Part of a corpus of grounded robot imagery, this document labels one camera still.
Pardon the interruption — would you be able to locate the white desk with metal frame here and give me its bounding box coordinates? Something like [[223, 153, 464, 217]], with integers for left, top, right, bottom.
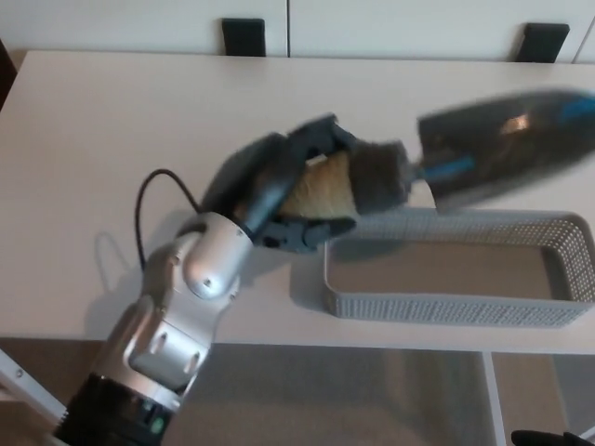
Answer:
[[0, 49, 595, 446]]

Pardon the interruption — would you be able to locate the black cabinet handle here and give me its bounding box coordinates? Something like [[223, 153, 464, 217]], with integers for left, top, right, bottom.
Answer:
[[220, 18, 268, 59], [520, 21, 571, 63]]

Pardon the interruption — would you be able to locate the grey perforated plastic basket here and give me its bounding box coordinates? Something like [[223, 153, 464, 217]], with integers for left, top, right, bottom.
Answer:
[[322, 209, 595, 329]]

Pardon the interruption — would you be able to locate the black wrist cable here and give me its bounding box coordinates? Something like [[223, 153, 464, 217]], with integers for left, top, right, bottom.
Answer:
[[134, 168, 202, 276]]

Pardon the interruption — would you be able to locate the dark brown furniture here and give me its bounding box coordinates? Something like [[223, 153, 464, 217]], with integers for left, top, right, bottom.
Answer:
[[0, 38, 20, 112]]

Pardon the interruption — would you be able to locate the steel garden shovel taped handle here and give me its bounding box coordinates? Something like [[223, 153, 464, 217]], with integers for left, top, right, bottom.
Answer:
[[281, 85, 595, 220]]

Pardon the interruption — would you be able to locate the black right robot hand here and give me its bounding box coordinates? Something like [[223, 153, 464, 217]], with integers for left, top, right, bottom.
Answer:
[[510, 428, 589, 446]]

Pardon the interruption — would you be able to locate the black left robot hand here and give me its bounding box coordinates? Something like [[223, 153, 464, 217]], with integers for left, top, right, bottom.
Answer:
[[203, 111, 359, 256]]

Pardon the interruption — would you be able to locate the white cabinet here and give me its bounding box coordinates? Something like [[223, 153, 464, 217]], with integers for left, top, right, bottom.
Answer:
[[0, 0, 595, 64]]

